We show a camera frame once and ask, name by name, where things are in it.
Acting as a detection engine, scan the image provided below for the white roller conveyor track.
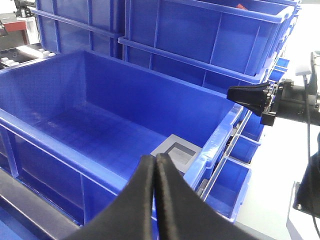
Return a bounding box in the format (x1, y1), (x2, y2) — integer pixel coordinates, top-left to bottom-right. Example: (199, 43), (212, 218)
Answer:
(0, 46), (56, 70)

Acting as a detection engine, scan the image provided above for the small blue bin lower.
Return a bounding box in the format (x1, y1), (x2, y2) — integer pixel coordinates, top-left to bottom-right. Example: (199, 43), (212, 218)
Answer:
(204, 158), (252, 223)

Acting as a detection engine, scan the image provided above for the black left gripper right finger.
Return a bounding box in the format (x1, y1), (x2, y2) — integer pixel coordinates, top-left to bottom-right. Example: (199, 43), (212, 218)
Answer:
(154, 153), (254, 240)

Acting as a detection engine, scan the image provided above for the gray square base block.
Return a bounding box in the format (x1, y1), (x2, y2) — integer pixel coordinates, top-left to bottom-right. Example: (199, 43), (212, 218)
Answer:
(151, 134), (202, 174)

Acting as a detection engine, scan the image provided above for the stacked blue bin upper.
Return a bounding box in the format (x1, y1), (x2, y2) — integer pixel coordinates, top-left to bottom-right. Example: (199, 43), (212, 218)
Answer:
(118, 0), (299, 85)

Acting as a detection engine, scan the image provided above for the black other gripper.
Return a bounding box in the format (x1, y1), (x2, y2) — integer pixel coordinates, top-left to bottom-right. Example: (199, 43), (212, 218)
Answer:
(226, 79), (320, 126)

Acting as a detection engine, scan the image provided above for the blue target bin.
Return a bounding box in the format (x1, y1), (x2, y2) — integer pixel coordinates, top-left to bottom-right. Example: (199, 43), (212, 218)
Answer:
(0, 51), (243, 224)

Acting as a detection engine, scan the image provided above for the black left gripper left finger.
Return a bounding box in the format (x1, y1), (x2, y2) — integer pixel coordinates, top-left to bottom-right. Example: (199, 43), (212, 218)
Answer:
(66, 155), (155, 240)

